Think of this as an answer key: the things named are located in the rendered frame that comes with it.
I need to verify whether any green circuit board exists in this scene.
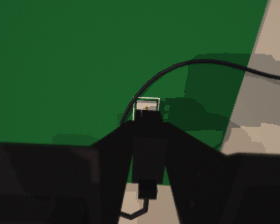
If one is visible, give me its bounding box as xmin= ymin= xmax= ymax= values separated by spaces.
xmin=0 ymin=0 xmax=268 ymax=151

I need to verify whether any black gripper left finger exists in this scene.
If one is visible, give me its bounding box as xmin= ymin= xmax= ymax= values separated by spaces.
xmin=0 ymin=120 xmax=135 ymax=224

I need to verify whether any black fan cable with plug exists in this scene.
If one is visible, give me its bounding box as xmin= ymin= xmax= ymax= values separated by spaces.
xmin=120 ymin=59 xmax=280 ymax=220

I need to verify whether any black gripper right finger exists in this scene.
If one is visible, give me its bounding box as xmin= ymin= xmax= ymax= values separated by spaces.
xmin=164 ymin=122 xmax=280 ymax=224

